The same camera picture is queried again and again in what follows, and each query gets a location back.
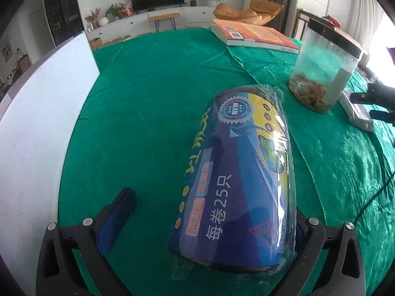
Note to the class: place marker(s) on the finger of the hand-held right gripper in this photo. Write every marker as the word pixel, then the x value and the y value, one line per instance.
pixel 384 116
pixel 376 94

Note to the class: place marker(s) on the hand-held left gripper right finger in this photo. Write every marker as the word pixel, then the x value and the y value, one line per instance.
pixel 308 237

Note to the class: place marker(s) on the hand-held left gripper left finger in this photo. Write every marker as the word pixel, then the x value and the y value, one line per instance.
pixel 117 219

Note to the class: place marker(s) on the white wet wipes packet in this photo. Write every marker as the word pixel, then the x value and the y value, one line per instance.
pixel 358 112

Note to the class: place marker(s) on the roll of black garbage bags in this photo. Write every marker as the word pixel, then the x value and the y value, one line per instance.
pixel 234 191

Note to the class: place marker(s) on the white cardboard box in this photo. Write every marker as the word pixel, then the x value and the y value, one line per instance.
pixel 40 123

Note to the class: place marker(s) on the clear plastic jar black lid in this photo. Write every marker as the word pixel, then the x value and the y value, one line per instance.
pixel 321 64

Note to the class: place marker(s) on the white sheer curtain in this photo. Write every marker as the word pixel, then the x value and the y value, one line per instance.
pixel 364 12

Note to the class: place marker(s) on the dark wooden chair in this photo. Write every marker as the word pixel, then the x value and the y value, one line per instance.
pixel 301 21

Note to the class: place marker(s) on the green patterned tablecloth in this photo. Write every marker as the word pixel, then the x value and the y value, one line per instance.
pixel 139 114

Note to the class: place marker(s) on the grey curtain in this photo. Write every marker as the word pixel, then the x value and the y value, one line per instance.
pixel 282 0

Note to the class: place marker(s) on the orange book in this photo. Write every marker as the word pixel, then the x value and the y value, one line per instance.
pixel 256 34

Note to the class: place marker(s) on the orange lounge chair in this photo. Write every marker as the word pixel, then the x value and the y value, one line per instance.
pixel 237 14

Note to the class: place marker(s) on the brown cardboard box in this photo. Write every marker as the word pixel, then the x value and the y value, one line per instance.
pixel 95 43

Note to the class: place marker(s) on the wooden dining chair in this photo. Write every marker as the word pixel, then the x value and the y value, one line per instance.
pixel 24 62

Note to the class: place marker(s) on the white television cabinet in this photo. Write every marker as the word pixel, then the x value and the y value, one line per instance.
pixel 123 26

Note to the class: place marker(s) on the white round vase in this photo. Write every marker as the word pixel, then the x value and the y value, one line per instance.
pixel 103 21

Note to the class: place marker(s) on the red flower arrangement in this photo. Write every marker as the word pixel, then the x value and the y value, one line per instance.
pixel 92 17

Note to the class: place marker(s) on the wooden bench with metal legs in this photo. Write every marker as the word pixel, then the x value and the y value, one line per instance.
pixel 163 16

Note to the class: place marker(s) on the bushy green houseplant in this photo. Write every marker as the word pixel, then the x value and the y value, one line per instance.
pixel 114 10

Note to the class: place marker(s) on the red gift box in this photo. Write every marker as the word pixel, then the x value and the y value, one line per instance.
pixel 127 10

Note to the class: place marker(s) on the black display cabinet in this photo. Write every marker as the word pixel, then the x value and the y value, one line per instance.
pixel 63 9

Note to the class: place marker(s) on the framed wall picture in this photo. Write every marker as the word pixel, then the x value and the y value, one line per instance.
pixel 6 51

